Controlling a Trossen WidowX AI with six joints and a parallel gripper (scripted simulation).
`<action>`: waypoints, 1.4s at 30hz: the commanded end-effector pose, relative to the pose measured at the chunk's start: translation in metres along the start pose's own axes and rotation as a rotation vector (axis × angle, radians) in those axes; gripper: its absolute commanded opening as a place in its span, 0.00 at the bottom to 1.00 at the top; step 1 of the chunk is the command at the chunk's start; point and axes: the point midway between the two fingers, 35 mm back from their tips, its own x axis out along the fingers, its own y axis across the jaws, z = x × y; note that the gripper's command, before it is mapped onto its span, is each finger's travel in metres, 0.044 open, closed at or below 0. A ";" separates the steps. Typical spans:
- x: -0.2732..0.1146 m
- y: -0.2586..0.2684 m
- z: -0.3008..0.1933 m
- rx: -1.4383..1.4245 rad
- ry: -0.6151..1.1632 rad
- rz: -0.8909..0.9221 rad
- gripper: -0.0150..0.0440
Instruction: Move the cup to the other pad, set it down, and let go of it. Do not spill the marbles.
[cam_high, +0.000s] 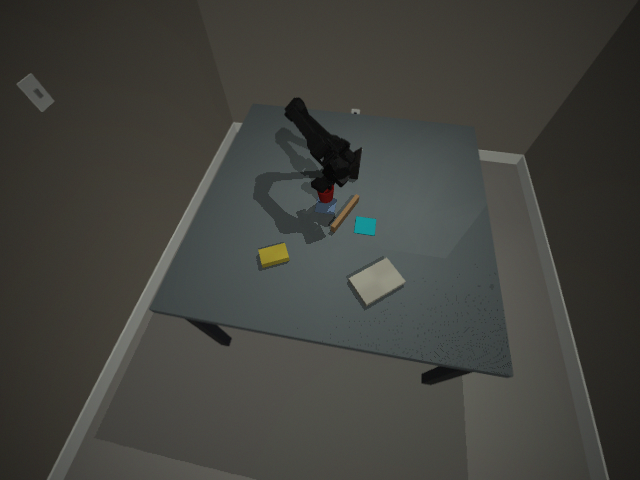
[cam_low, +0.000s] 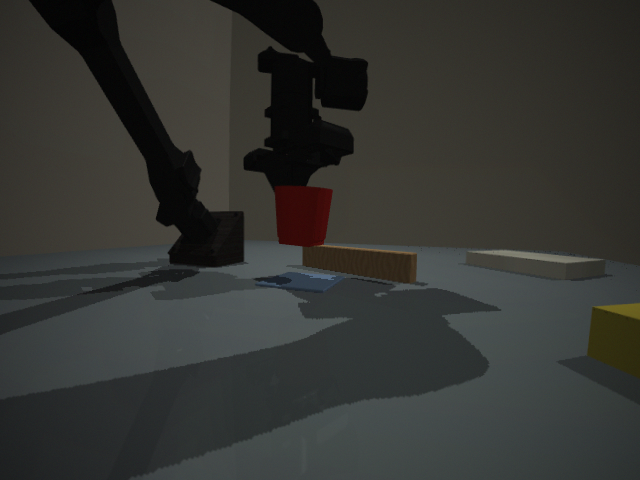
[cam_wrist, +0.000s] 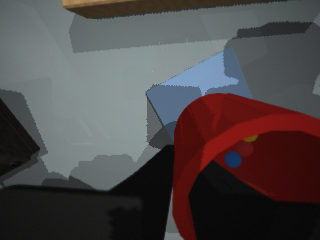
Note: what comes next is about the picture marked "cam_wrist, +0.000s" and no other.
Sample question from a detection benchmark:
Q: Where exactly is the red cup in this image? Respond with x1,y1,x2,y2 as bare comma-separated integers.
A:
172,93,320,240

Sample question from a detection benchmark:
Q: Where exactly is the yellow marble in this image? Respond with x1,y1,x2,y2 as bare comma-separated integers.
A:
243,135,258,142

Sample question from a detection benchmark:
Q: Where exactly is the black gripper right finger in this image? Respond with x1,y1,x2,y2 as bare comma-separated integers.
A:
188,160,320,240

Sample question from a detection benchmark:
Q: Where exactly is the tan wooden plank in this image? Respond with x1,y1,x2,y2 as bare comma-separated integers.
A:
61,0,266,19

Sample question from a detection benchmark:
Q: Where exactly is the blue marble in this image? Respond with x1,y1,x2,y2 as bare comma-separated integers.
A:
225,152,242,168

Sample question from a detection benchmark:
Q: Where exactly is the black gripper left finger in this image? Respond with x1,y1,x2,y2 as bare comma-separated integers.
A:
0,144,175,240

